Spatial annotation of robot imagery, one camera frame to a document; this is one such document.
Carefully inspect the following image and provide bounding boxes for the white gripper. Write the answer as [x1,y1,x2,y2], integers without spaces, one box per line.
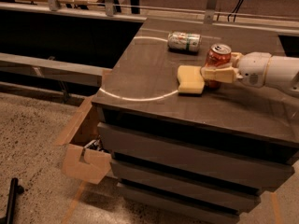
[201,52,272,88]

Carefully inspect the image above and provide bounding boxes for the red coke can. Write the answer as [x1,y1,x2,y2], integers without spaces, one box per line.
[203,43,232,90]

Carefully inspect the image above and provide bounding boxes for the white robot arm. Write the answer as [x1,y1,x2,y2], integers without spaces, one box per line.
[201,52,299,98]

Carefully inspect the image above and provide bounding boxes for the yellow sponge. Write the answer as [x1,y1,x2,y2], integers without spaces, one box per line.
[177,65,205,94]

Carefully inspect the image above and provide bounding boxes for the silver green soda can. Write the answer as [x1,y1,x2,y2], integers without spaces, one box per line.
[167,32,202,52]

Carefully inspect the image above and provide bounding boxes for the grey drawer cabinet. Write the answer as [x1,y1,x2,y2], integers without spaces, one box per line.
[93,20,299,217]

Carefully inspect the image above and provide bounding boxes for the top grey drawer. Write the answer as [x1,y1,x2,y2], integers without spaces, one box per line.
[98,123,294,189]

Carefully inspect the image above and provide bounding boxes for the grey drawer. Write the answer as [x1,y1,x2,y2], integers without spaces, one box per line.
[98,123,294,189]
[111,160,260,213]
[117,183,239,224]

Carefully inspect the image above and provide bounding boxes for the middle grey drawer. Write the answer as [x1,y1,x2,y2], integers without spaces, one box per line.
[111,160,260,213]

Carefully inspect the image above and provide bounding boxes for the bottom grey drawer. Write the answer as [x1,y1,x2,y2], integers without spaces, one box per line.
[117,183,239,224]

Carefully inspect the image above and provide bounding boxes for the open cardboard box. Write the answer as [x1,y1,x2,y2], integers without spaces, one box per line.
[53,96,111,184]

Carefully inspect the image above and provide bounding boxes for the black pole on floor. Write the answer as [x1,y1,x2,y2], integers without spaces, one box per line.
[0,177,24,224]

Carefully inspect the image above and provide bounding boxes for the black hanging cables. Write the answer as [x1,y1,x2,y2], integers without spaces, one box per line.
[226,0,250,22]

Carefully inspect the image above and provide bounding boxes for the metal railing frame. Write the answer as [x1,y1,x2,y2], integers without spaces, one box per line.
[0,0,299,89]

